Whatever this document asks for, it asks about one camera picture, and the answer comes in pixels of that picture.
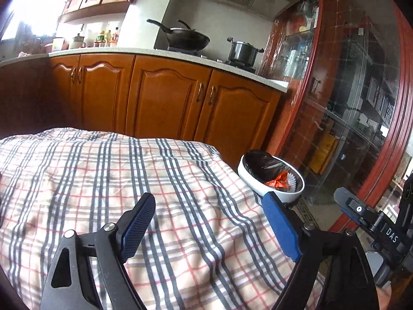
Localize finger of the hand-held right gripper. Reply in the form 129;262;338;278
333;187;379;233

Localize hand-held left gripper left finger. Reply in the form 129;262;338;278
39;192;156;310

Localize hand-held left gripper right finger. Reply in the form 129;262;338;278
262;191;379;310

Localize orange snack wrapper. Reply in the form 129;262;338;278
265;172;292;190

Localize white round trash can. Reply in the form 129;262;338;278
237;149;305;205

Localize black trash bag liner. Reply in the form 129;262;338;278
243;151;304;201

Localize plaid blanket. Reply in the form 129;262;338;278
0;127;323;310

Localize yellow sack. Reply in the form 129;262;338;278
310;132;339;175

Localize wooden cabinet door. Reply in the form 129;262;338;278
48;55;81;131
126;55;213;141
194;69;284;165
77;55;136;136

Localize black gas cooktop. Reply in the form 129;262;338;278
166;47;259;73

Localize wooden kitchen base cabinets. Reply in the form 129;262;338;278
0;48;289;89

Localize dark wooden side cabinet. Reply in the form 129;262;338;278
0;58;52;139

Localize steel cooking pot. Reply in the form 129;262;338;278
227;37;264;63

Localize ceramic lidded jar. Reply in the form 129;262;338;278
69;33;86;50

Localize black wok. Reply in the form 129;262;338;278
147;19;211;52

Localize cluster of kitchen utensils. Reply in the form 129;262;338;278
16;22;44;55

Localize glass sliding door, red frame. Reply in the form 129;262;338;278
277;0;413;233

